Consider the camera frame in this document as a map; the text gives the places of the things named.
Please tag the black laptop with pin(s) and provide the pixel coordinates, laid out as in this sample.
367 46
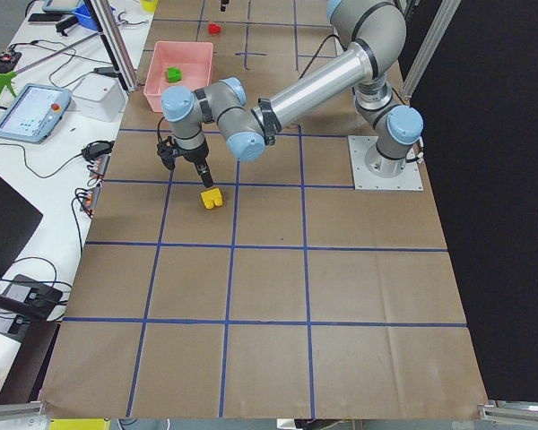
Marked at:
19 220

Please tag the green toy block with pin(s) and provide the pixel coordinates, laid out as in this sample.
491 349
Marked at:
173 75

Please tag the teach pendant tablet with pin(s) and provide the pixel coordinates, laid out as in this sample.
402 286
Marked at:
34 113

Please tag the black hub device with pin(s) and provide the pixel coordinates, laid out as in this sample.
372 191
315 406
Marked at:
30 298

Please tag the white cube device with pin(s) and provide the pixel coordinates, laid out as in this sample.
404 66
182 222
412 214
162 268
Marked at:
99 97

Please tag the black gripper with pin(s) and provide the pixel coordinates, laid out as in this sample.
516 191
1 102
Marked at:
195 156

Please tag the yellow toy block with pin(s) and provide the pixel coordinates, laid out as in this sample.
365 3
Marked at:
212 198

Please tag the black power adapter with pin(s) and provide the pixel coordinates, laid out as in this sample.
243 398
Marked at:
96 149

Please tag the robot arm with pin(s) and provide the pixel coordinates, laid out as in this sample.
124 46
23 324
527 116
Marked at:
372 36

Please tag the pink plastic box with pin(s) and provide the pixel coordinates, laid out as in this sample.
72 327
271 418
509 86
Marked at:
175 63

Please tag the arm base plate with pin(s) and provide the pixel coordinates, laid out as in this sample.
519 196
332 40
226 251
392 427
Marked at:
372 172

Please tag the blue storage bin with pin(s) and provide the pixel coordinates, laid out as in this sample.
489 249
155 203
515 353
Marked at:
84 17

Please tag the red toy block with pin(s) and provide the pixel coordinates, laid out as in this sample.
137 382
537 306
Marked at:
214 29

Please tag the aluminium frame post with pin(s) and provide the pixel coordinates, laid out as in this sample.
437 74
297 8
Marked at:
113 42

